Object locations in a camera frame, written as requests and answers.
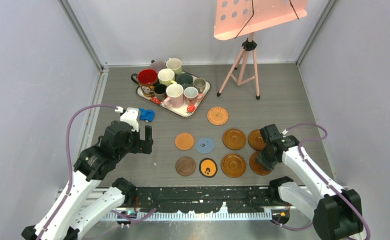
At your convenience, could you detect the glossy brown grooved wooden coaster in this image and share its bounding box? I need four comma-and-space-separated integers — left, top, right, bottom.
249, 151, 272, 176

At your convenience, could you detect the plain orange round coaster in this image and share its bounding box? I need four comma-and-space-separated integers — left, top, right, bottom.
175, 132, 194, 151

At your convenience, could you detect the dark brown wooden coaster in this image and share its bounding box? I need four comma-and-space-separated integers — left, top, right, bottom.
175, 156, 196, 177

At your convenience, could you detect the pink handled floral mug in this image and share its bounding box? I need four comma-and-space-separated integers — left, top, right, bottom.
184, 86, 204, 106

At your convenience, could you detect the blue smiley foam coaster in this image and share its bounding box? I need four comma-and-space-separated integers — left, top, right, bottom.
196, 137, 215, 154

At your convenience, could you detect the woven orange rattan coaster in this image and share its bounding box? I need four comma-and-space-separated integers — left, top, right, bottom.
207, 106, 229, 126

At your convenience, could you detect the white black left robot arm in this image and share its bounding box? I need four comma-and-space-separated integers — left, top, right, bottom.
21, 121, 153, 240

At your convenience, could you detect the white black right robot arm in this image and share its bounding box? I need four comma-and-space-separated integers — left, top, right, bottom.
255, 124, 371, 240

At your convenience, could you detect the orange black-rimmed coaster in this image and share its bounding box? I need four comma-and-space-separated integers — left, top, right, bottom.
199, 158, 217, 178

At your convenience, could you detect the blue toy car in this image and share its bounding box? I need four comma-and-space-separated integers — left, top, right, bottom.
139, 108, 155, 123

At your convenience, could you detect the white serving tray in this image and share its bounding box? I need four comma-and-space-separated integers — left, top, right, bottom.
135, 80, 211, 119

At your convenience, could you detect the black small mug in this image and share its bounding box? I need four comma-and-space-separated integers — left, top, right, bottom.
154, 84, 167, 102

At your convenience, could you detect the red black mug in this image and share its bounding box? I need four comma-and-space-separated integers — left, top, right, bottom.
131, 68, 158, 97

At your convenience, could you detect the cream white mug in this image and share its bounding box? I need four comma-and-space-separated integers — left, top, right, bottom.
158, 68, 176, 87

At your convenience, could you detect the dark teal mug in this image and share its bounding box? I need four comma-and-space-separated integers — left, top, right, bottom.
176, 72, 194, 89

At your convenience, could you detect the mauve mug at back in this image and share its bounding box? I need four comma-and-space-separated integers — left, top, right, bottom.
149, 60, 167, 73

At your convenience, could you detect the grey small mug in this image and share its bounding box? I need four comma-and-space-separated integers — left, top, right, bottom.
193, 77, 206, 94

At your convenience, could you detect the pale green mug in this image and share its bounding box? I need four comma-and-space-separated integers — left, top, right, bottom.
166, 58, 183, 75

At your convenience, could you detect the pink music stand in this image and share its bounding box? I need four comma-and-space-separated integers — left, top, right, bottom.
213, 0, 308, 100

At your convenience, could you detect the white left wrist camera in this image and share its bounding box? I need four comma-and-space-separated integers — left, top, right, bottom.
114, 106, 140, 132

